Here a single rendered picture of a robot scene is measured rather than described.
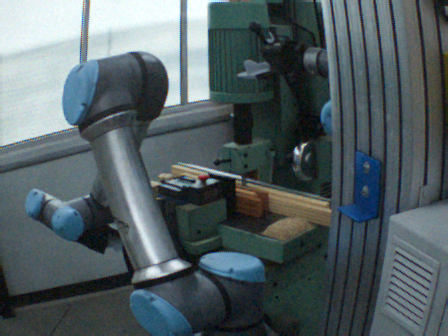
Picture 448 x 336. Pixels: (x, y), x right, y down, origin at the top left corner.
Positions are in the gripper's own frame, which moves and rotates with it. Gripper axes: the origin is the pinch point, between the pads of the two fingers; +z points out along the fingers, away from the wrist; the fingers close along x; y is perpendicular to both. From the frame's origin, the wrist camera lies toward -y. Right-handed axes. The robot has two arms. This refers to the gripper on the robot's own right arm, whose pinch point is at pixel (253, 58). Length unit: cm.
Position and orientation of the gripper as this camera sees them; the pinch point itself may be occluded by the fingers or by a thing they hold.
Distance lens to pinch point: 169.7
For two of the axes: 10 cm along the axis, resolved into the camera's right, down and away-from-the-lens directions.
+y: -4.5, -6.3, -6.3
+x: -5.4, 7.6, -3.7
